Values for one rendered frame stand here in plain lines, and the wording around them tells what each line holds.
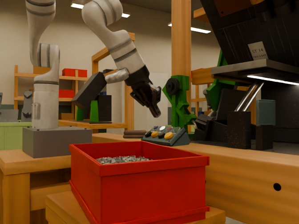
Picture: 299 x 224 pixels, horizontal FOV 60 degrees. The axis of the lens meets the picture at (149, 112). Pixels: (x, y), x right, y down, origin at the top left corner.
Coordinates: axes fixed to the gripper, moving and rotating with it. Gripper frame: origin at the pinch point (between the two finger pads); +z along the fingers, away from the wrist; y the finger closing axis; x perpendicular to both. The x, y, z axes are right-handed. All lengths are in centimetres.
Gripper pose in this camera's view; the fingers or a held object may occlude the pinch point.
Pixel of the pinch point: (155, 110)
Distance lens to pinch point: 78.2
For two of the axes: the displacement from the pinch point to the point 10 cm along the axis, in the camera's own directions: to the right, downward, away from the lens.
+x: -6.4, 5.7, -5.2
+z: 4.5, 8.2, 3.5
